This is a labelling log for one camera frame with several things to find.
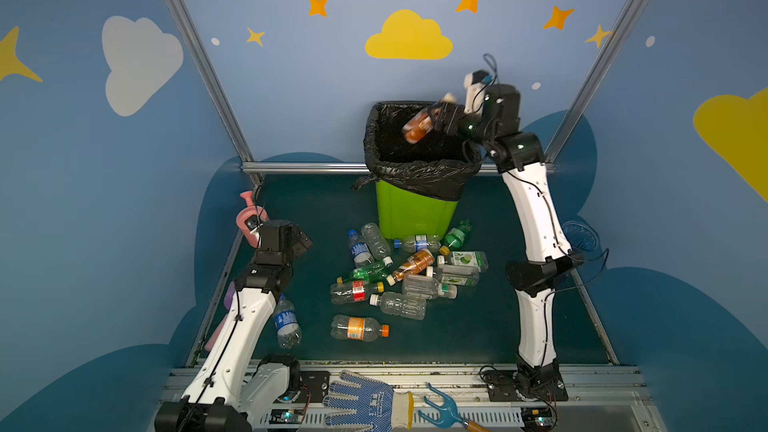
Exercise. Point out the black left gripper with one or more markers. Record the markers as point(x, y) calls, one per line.
point(297, 237)

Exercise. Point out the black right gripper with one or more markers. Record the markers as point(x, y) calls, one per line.
point(447, 116)

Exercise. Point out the brown tea bottle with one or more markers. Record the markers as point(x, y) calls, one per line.
point(420, 125)

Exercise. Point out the orange label clear bottle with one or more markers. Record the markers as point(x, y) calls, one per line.
point(364, 329)

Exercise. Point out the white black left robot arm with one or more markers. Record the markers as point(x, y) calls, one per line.
point(219, 398)

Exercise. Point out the blue label bottle near arm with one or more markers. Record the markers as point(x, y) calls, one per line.
point(289, 333)

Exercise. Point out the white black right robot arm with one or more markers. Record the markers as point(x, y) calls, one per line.
point(519, 160)

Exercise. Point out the black bin liner bag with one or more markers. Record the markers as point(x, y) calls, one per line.
point(438, 166)

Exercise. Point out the green plastic bin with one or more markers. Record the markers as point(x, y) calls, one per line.
point(402, 213)

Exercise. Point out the green bottle by bin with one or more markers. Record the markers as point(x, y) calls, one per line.
point(456, 237)

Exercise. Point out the blue label bottle blue cap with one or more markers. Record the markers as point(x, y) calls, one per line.
point(359, 250)

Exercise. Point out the pink plastic watering can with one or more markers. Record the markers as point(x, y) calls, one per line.
point(250, 219)

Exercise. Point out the red label yellow cap bottle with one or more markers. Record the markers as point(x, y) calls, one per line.
point(354, 291)

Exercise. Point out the clear crushed bottle white cap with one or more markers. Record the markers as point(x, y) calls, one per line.
point(377, 244)

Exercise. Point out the green sprite bottle yellow cap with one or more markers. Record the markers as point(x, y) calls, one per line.
point(374, 272)

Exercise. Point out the purple pink toy shovel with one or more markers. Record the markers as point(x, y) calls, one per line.
point(228, 298)

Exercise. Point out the clear ribbed bottle white cap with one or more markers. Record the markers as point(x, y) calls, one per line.
point(400, 305)

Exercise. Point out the blue cap water bottle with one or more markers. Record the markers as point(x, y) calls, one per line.
point(418, 242)

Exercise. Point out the orange tea bottle white cap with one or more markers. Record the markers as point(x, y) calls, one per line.
point(414, 265)

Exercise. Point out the clear square bottle white cap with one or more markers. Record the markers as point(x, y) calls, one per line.
point(428, 288)

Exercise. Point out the lime label square bottle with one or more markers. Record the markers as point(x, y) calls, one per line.
point(463, 262)

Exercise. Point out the left green circuit board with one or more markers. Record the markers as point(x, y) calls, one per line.
point(286, 417)

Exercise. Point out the green circuit board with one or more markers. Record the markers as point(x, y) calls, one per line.
point(538, 419)
point(286, 417)

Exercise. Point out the blue white knitted glove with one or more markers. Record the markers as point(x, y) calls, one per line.
point(360, 403)

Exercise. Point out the purple blue glass vase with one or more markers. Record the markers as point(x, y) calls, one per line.
point(581, 236)

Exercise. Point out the teal garden hand rake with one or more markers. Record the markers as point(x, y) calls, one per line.
point(448, 414)

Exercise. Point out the right green circuit board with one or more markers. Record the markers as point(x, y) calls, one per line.
point(538, 419)

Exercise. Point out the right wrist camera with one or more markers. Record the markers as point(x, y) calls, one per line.
point(475, 84)

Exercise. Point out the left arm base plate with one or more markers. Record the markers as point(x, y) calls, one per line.
point(306, 386)

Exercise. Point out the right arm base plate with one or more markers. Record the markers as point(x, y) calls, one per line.
point(525, 385)

